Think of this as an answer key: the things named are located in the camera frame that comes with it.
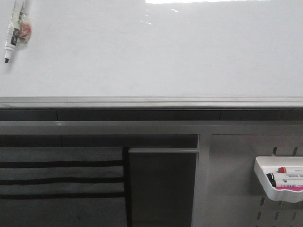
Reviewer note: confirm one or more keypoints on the white black-tipped whiteboard marker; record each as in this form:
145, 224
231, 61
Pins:
19, 30

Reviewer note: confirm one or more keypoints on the black-capped marker upper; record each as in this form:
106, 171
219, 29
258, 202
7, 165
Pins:
284, 176

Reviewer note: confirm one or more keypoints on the dark grey upright panel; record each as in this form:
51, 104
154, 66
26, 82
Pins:
162, 184

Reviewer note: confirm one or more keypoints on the grey fabric black-striped organizer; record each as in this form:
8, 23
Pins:
64, 187

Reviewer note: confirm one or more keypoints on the red-capped marker in tray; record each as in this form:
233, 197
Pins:
290, 170

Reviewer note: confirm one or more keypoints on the white whiteboard with aluminium frame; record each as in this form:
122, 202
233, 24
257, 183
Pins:
144, 53

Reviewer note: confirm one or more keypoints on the white plastic pegboard tray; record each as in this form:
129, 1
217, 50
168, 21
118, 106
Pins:
265, 165

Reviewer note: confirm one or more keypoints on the black-capped marker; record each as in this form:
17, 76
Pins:
286, 183
284, 176

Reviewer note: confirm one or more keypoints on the black-capped marker lower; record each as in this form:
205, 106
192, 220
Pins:
286, 183

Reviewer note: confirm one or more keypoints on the grey metal frame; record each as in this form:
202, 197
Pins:
205, 130

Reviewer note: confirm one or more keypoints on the pink-topped eraser in tray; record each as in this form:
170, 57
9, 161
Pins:
296, 189

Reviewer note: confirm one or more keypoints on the grey metal pegboard panel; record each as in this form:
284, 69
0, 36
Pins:
236, 179

